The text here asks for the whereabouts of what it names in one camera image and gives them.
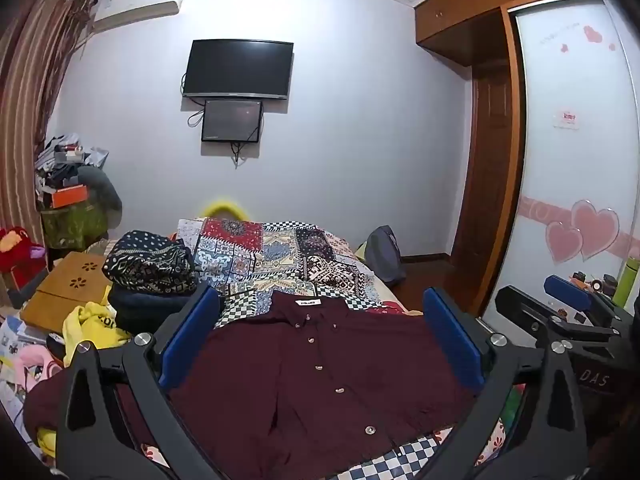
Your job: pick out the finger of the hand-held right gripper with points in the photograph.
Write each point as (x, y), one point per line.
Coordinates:
(567, 292)
(540, 317)

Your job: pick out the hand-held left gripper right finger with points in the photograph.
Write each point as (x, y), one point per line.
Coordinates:
(452, 340)

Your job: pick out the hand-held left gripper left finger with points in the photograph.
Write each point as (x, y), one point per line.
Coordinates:
(190, 340)

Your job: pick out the maroon button-up shirt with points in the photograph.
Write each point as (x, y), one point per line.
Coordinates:
(310, 370)

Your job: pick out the folded navy garment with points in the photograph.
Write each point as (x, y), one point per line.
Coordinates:
(145, 310)

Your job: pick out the green bottle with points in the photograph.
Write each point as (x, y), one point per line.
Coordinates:
(629, 280)

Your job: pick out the folded black patterned garment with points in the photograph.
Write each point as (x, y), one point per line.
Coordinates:
(147, 260)

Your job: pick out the yellow garment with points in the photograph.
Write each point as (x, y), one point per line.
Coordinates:
(92, 327)

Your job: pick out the grey backpack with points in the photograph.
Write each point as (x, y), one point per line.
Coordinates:
(385, 255)

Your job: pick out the patchwork printed bedspread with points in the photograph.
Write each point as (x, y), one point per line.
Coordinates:
(280, 250)

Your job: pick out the wooden lap table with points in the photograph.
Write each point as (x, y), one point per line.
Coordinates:
(65, 285)

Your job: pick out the wooden door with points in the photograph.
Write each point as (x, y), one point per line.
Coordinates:
(487, 170)

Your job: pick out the pink garment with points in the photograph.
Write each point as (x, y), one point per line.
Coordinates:
(35, 365)

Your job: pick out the green bag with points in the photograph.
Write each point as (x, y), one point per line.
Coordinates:
(72, 225)

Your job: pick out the printed paper sheets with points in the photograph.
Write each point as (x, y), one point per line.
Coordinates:
(11, 355)

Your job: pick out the orange box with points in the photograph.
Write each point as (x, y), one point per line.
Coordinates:
(70, 196)

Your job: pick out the red plush toy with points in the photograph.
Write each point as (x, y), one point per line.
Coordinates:
(17, 247)

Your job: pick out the pile of clutter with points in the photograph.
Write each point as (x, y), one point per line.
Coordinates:
(62, 157)

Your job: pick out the striped brown curtain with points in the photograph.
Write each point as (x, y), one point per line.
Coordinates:
(25, 110)

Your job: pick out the wooden wardrobe cabinet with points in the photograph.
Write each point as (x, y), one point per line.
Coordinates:
(475, 15)

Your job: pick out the white air conditioner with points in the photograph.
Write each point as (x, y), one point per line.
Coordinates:
(140, 5)

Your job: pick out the small black wall monitor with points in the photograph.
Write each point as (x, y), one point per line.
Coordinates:
(231, 121)

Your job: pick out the black wall television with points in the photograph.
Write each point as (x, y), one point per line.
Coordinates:
(237, 67)

